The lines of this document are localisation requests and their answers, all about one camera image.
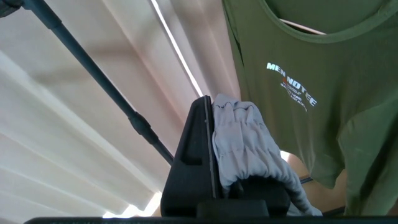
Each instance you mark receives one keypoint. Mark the beige curtain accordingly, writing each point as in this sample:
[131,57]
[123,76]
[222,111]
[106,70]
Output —
[62,124]

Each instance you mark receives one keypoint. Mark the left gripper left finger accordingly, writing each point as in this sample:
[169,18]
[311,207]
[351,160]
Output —
[192,174]

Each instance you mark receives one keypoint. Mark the pink clothes hanger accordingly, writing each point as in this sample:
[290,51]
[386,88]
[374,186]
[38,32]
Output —
[301,26]

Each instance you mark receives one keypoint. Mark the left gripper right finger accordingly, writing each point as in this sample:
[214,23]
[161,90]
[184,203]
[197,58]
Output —
[276,196]

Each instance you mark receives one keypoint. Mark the pale grey shorts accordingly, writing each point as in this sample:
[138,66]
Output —
[242,140]

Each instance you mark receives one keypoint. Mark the black clothes rack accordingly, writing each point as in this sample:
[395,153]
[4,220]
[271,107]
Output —
[93,70]

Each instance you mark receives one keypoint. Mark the green long-sleeved shirt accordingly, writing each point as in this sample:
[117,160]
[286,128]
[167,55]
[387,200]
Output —
[357,77]

